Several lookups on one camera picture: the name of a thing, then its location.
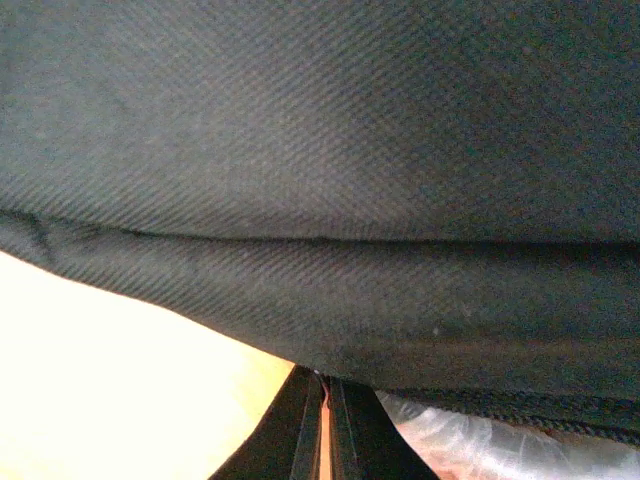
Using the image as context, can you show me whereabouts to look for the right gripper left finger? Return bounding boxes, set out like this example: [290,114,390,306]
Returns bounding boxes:
[210,366,323,480]

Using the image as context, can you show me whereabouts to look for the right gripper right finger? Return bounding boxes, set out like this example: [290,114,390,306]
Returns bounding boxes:
[328,377,438,480]

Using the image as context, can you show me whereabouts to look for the black student backpack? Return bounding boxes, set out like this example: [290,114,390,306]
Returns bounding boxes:
[1,1,639,445]

